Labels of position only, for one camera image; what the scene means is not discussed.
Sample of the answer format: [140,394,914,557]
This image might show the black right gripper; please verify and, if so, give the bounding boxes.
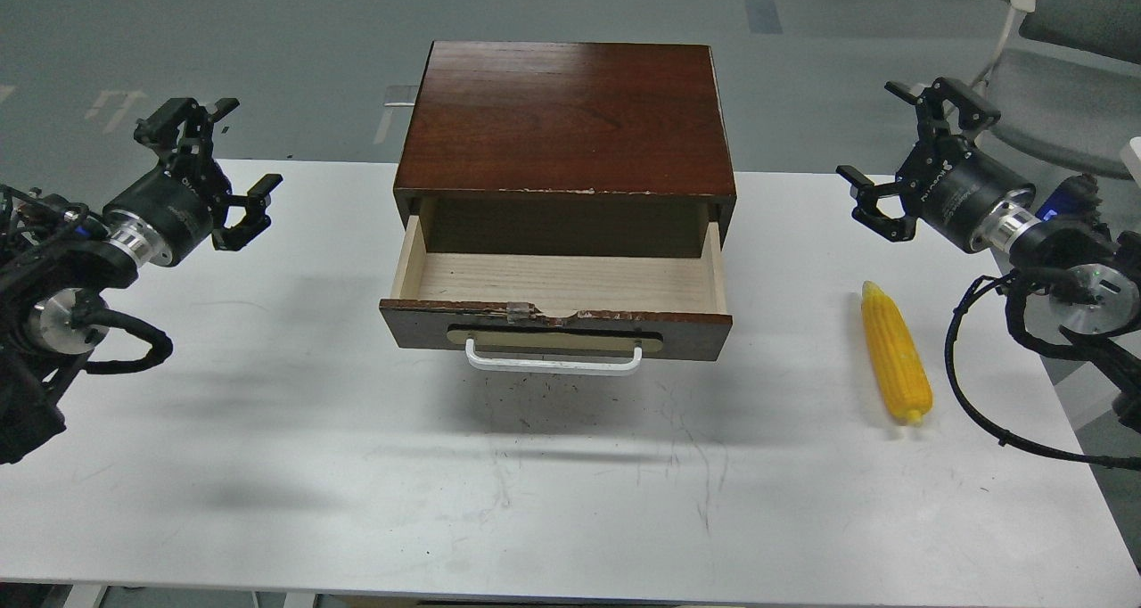
[835,78,1036,253]

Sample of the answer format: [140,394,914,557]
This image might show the grey office chair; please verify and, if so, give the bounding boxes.
[974,0,1140,180]

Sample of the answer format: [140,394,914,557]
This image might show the wooden drawer with white handle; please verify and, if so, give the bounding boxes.
[379,217,733,372]

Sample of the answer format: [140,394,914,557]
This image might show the yellow corn cob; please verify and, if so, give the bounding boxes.
[860,282,933,425]

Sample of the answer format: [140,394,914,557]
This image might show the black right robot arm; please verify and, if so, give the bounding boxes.
[837,78,1138,430]

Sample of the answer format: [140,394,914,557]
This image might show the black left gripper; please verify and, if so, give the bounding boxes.
[103,97,283,267]

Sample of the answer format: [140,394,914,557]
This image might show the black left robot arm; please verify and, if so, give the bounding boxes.
[1,97,282,464]

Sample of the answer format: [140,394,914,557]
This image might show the dark wooden drawer cabinet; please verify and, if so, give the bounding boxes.
[394,40,737,234]

